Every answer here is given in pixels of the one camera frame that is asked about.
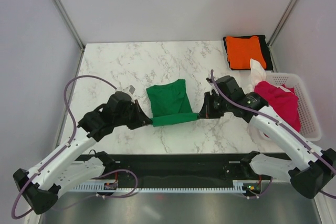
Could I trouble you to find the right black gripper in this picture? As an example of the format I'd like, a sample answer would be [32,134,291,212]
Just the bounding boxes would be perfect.
[198,91,232,119]

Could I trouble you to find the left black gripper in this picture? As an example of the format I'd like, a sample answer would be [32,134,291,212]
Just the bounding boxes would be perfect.
[114,100,152,130]

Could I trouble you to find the green t shirt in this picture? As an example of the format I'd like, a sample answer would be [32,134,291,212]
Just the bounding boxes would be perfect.
[146,79,198,127]

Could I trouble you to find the white plastic basket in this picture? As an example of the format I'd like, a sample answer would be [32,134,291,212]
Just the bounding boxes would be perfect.
[265,72,322,142]

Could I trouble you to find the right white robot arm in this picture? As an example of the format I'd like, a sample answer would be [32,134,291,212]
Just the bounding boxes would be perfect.
[198,76,335,199]

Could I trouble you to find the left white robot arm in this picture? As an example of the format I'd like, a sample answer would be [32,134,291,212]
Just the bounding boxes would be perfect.
[13,91,153,215]

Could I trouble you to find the white t shirt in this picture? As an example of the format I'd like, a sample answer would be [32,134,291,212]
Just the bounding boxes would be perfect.
[246,59,267,92]

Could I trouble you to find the folded orange t shirt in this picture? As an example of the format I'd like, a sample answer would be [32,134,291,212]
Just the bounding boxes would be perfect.
[224,36,267,70]

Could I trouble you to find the red t shirt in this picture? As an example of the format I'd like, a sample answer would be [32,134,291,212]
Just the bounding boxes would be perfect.
[255,81,301,132]

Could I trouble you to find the folded black t shirt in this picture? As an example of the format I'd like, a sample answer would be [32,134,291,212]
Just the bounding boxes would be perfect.
[223,35,273,71]

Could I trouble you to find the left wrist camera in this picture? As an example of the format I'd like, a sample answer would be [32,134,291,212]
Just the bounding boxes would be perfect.
[122,85,135,96]

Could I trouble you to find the white slotted cable duct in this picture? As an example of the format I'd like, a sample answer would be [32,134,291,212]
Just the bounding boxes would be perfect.
[70,180,263,194]

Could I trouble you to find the right aluminium frame post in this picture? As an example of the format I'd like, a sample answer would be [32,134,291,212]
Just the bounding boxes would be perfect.
[267,0,299,48]

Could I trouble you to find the aluminium frame post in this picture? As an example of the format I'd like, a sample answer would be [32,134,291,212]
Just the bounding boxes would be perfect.
[267,0,299,48]
[52,0,86,52]

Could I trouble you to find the left aluminium frame post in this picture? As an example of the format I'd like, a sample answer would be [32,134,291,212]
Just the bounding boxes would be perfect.
[52,0,86,52]

